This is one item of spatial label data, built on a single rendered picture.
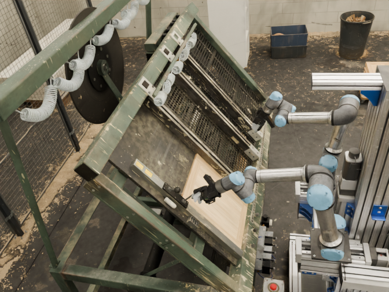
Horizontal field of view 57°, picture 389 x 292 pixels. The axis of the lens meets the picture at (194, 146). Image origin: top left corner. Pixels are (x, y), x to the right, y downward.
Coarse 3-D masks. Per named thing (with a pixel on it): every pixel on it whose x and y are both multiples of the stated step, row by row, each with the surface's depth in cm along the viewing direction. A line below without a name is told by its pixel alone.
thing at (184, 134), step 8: (144, 80) 228; (144, 88) 224; (152, 88) 230; (168, 88) 224; (144, 104) 233; (152, 104) 232; (152, 112) 236; (160, 112) 235; (168, 112) 238; (160, 120) 239; (168, 120) 237; (176, 120) 241; (168, 128) 242; (176, 128) 240; (184, 128) 244; (184, 136) 243; (192, 136) 247; (192, 144) 246; (200, 144) 249; (200, 152) 249; (208, 152) 253; (208, 160) 252; (216, 160) 255; (216, 168) 255; (224, 168) 259; (224, 176) 259
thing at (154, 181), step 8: (136, 160) 202; (136, 168) 201; (144, 168) 204; (144, 176) 204; (152, 176) 206; (152, 184) 207; (160, 184) 208; (160, 192) 210; (184, 208) 214; (192, 208) 219; (192, 216) 217; (200, 216) 221; (200, 224) 221; (208, 224) 223; (208, 232) 224; (216, 232) 225; (216, 240) 228; (224, 240) 227; (232, 248) 230; (240, 256) 233
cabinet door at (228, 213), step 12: (192, 168) 239; (204, 168) 249; (192, 180) 234; (204, 180) 243; (216, 180) 253; (192, 192) 229; (228, 192) 257; (192, 204) 224; (204, 204) 233; (216, 204) 242; (228, 204) 251; (240, 204) 262; (204, 216) 227; (216, 216) 236; (228, 216) 245; (240, 216) 255; (228, 228) 239; (240, 228) 249; (240, 240) 243
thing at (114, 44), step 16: (80, 16) 229; (80, 48) 231; (96, 48) 248; (112, 48) 272; (64, 64) 217; (96, 64) 249; (112, 64) 273; (96, 80) 250; (112, 80) 275; (80, 96) 234; (96, 96) 253; (112, 96) 276; (80, 112) 235; (96, 112) 255
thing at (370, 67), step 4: (368, 64) 502; (372, 64) 501; (376, 64) 500; (380, 64) 499; (384, 64) 498; (388, 64) 497; (364, 68) 511; (368, 68) 493; (372, 68) 493; (364, 72) 513; (368, 72) 489; (372, 72) 484; (364, 96) 491; (360, 100) 497; (364, 100) 496
